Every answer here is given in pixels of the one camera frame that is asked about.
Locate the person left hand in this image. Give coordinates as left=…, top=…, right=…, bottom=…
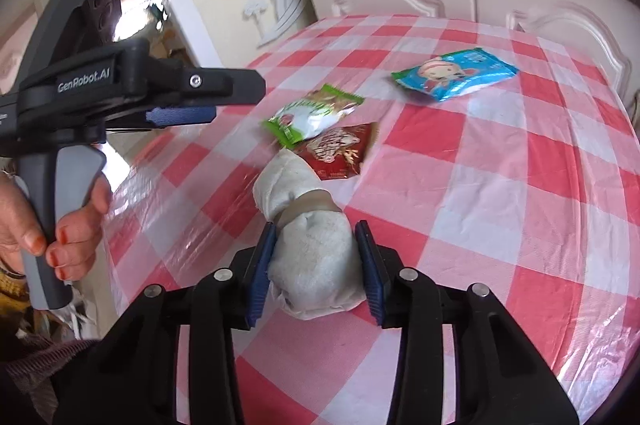
left=0, top=169, right=114, bottom=283

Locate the green snack packet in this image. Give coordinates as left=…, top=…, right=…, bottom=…
left=264, top=84, right=364, bottom=148

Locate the red snack packet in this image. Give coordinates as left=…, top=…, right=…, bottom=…
left=293, top=122, right=378, bottom=181

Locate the red white checkered tablecloth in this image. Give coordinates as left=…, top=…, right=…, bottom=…
left=104, top=15, right=639, bottom=419

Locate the blue snack packet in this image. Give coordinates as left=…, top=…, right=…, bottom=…
left=392, top=48, right=518, bottom=102

